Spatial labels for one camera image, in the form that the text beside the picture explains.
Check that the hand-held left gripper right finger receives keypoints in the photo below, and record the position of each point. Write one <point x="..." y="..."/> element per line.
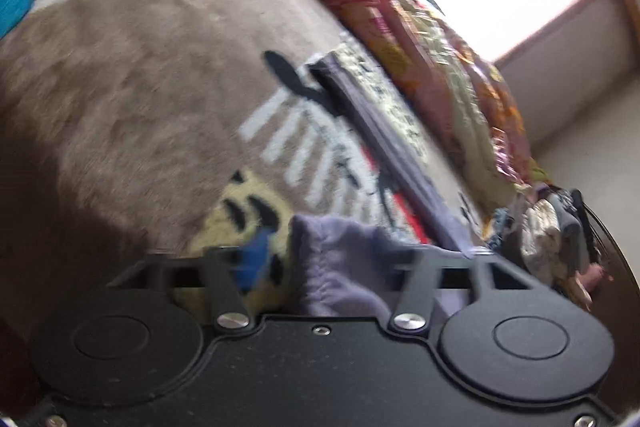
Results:
<point x="420" y="289"/>

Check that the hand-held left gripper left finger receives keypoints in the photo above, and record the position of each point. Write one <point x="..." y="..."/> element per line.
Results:
<point x="255" y="257"/>

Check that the lavender pants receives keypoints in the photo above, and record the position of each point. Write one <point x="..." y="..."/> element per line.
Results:
<point x="340" y="267"/>

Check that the stack of clothes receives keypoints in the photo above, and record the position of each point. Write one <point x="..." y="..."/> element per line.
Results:
<point x="545" y="232"/>

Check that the dark wooden headboard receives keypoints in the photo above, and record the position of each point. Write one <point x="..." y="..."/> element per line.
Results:
<point x="615" y="257"/>

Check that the cartoon mouse printed blanket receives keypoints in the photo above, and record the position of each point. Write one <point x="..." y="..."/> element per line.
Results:
<point x="125" y="82"/>

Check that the floral pink yellow quilt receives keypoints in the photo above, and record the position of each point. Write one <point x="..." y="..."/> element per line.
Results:
<point x="440" y="72"/>

